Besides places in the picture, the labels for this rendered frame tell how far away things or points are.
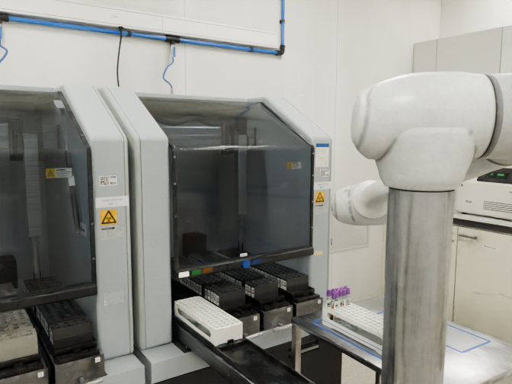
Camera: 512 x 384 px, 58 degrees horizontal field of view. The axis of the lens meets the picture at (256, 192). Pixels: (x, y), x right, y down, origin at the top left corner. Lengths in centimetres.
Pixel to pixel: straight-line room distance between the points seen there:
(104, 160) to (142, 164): 12
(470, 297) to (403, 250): 287
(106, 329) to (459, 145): 120
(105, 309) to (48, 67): 141
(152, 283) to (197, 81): 156
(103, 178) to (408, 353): 101
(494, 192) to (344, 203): 226
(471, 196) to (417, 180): 279
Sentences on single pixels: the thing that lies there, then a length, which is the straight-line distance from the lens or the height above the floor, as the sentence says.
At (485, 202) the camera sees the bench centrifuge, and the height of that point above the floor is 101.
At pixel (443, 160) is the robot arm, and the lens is 73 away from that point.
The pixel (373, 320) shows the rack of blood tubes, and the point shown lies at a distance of 152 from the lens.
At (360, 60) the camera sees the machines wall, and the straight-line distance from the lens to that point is 370.
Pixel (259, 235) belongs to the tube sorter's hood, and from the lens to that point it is 174.
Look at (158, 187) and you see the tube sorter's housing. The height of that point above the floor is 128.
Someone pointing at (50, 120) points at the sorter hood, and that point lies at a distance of 159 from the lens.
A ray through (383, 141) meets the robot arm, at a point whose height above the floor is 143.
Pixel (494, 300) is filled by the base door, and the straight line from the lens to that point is 354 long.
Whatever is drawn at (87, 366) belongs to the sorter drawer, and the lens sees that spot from 151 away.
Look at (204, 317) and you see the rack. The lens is 155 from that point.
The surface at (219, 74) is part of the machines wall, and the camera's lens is 293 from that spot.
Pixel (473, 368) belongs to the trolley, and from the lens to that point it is 147.
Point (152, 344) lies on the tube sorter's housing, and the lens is 166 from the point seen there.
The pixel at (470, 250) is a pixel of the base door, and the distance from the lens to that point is 355.
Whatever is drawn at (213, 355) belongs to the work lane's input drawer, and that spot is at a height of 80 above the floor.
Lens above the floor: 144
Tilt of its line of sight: 7 degrees down
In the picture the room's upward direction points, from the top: straight up
